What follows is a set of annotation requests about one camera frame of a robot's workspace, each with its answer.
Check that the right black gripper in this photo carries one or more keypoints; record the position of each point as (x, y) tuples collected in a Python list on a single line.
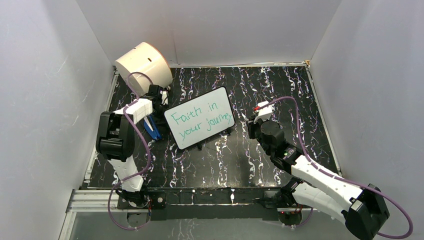
[(252, 126)]

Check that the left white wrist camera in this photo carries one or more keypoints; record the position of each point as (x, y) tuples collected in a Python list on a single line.
[(164, 97)]

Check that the aluminium frame rail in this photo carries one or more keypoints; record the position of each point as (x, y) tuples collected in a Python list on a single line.
[(92, 200)]

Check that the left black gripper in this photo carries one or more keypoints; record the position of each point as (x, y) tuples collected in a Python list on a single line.
[(162, 122)]

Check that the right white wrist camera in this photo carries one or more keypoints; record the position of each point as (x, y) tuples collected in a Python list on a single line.
[(263, 111)]

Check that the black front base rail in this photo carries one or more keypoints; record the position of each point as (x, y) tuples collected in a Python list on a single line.
[(266, 203)]

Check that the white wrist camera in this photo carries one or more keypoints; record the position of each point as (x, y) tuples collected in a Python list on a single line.
[(263, 111), (164, 97)]

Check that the small white whiteboard black frame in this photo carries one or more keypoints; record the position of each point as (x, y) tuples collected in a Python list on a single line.
[(200, 118)]

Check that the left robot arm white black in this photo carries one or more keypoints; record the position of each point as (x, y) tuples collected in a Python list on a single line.
[(115, 139)]

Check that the white cylindrical drum container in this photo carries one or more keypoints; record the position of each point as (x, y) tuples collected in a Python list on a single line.
[(143, 66)]

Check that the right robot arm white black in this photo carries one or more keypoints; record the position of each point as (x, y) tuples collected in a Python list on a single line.
[(361, 209)]

